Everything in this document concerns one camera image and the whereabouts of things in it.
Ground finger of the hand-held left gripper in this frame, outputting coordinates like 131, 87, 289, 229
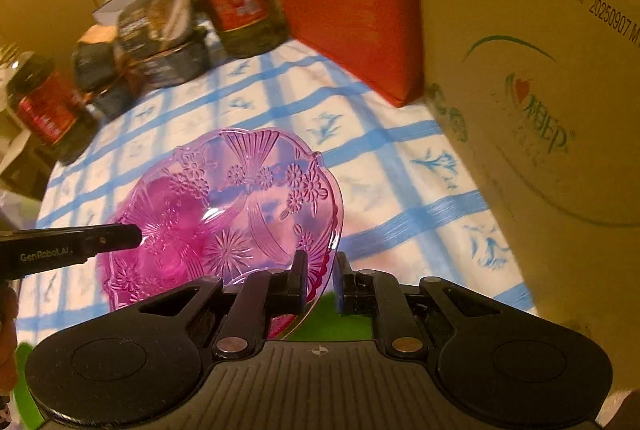
82, 223, 143, 259

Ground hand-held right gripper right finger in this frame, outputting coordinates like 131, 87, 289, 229
334, 253, 511, 356

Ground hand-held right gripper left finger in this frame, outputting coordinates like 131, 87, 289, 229
131, 251, 308, 361

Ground green bowl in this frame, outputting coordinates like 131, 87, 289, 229
14, 290, 376, 430

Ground pink transparent plastic bowl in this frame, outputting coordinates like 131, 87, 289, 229
100, 127, 345, 341

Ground person's left hand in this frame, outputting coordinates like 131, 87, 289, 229
0, 285, 20, 386

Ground blue checked tablecloth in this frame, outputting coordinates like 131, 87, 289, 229
15, 38, 538, 346

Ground white chair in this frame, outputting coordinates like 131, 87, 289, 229
0, 110, 37, 201

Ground dark food package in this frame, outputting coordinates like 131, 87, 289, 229
72, 39, 126, 92
90, 78, 147, 118

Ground black instant meal box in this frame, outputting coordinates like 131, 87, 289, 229
135, 28, 211, 88
117, 0, 197, 58

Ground red box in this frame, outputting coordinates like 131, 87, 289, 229
257, 0, 426, 108

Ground cardboard box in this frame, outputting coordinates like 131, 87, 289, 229
410, 0, 640, 411

